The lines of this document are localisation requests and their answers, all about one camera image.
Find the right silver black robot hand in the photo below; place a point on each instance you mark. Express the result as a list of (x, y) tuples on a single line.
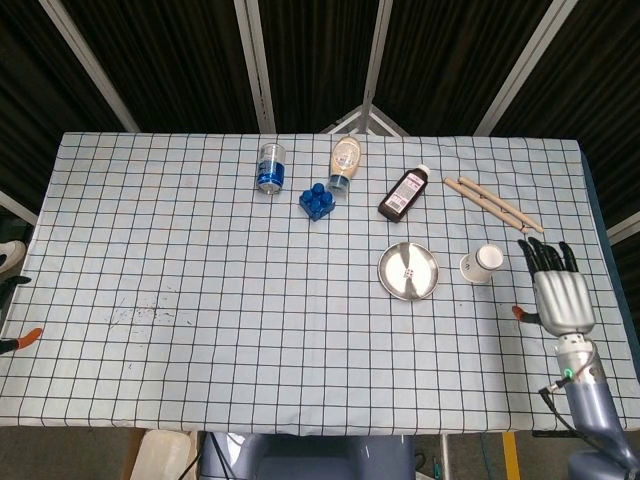
[(562, 300)]

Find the white triangular metal frame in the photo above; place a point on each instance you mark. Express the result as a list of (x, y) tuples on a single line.
[(367, 117)]

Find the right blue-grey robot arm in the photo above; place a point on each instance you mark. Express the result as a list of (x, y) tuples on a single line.
[(595, 410)]

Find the beige sauce squeeze bottle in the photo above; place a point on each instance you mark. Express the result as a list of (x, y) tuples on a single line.
[(345, 160)]

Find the white paper cup blue print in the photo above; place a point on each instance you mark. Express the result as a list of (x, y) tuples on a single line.
[(475, 267)]

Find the white metal table leg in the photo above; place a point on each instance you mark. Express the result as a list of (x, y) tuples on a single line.
[(447, 457)]

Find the white plastic container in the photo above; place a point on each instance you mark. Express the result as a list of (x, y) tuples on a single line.
[(165, 457)]

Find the blue toy building block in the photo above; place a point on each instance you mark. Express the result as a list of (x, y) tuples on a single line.
[(316, 202)]

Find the round metal plate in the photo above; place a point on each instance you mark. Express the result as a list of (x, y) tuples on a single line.
[(425, 260)]

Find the blue-grey robot torso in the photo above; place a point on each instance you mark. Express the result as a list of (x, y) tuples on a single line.
[(310, 457)]

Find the light blue checked tablecloth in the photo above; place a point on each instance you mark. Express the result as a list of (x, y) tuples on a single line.
[(200, 325)]

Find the blue soda can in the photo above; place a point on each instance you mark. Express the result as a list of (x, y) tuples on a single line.
[(271, 170)]

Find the white shoe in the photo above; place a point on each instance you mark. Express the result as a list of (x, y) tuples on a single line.
[(11, 255)]

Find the wooden drumstick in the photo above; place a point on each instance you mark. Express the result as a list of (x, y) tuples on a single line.
[(480, 202)]

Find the white metal frame post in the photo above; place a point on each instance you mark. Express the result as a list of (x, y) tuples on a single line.
[(90, 65), (17, 207), (525, 65), (625, 227), (256, 65), (375, 50)]

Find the wooden sticks pair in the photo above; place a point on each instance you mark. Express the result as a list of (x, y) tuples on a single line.
[(500, 201)]

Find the brown medicine bottle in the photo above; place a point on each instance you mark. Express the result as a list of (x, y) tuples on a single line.
[(402, 195)]

